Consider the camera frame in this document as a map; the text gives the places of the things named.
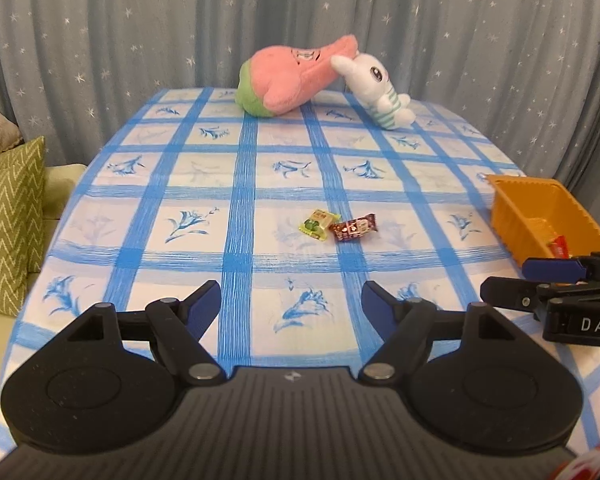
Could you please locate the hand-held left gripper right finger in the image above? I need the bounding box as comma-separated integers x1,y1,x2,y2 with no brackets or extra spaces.
357,280,518,386

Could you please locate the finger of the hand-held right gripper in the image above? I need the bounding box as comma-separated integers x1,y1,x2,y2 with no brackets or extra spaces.
521,252,600,283
480,276,600,321

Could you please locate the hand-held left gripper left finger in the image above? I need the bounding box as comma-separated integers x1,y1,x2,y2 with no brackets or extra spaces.
67,280,227,386

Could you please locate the red candy packet white print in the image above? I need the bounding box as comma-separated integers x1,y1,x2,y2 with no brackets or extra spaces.
547,235,572,259

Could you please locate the orange plastic bin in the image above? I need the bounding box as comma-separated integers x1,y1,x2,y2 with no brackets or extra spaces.
486,174,600,267

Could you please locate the dark red patterned candy packet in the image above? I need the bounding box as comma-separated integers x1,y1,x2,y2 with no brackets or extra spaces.
328,213,381,243

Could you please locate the yellow green candy packet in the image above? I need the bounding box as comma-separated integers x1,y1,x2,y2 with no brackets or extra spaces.
298,208,342,241

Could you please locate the blue checked tablecloth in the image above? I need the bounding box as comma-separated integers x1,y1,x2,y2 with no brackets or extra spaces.
0,87,600,461

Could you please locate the red white patterned clothing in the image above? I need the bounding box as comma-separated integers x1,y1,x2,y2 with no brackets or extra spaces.
555,442,600,480

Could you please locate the light green sofa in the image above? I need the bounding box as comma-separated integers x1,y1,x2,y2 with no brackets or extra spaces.
0,164,87,461

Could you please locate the green zigzag pillow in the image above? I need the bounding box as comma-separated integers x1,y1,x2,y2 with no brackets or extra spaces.
0,136,47,317

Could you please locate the white rabbit plush toy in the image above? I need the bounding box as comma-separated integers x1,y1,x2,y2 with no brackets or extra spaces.
330,52,417,131

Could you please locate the pink plush toy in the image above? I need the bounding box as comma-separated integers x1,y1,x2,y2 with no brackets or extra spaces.
235,34,359,119

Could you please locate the grey star print curtain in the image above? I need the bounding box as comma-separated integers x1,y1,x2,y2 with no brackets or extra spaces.
0,0,600,201

